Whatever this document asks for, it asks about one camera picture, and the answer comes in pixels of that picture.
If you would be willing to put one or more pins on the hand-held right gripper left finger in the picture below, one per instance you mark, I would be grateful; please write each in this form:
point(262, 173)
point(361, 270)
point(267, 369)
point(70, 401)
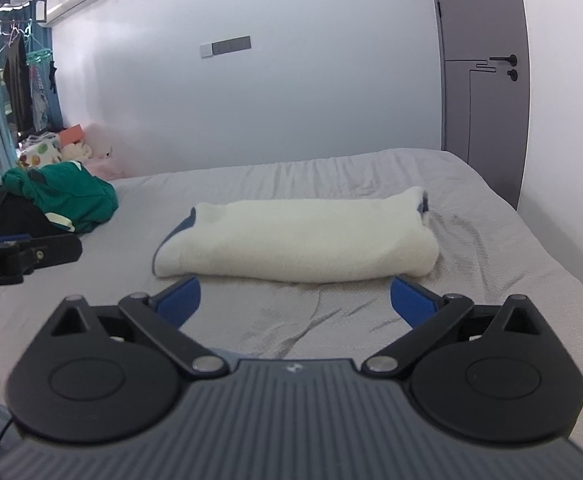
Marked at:
point(179, 300)

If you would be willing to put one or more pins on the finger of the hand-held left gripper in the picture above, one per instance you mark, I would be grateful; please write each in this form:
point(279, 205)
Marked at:
point(1, 240)

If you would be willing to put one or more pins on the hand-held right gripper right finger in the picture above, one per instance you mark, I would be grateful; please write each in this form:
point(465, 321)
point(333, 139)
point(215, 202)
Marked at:
point(411, 302)

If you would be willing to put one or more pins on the cream blue-striped sweater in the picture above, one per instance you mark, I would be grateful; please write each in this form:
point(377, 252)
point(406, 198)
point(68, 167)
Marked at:
point(296, 240)

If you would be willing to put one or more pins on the row of hanging clothes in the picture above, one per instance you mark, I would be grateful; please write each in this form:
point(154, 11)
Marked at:
point(16, 80)

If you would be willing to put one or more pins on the black garment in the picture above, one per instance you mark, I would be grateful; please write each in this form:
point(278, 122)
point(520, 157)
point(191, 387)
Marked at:
point(6, 217)

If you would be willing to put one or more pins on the grey bed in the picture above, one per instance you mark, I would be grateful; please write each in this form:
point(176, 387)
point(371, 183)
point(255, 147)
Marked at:
point(321, 310)

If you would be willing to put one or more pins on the green garment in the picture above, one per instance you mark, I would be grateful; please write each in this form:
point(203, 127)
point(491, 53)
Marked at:
point(81, 195)

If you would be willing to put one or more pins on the white spotted bag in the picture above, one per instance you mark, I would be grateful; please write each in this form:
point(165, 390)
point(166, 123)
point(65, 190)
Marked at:
point(38, 156)

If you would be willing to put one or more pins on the cream plush toy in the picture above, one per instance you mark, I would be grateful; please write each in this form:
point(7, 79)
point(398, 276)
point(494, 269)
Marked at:
point(77, 152)

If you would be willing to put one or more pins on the pink box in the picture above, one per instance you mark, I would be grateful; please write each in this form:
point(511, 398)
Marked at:
point(71, 135)

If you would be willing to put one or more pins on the grey door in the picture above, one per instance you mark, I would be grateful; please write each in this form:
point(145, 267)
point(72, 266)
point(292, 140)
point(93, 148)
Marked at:
point(486, 135)

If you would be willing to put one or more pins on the black door lock knob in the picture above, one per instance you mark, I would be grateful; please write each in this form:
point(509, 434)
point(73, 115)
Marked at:
point(512, 75)

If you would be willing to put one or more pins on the grey wall switch panel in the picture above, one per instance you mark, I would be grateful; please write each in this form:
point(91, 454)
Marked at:
point(226, 46)

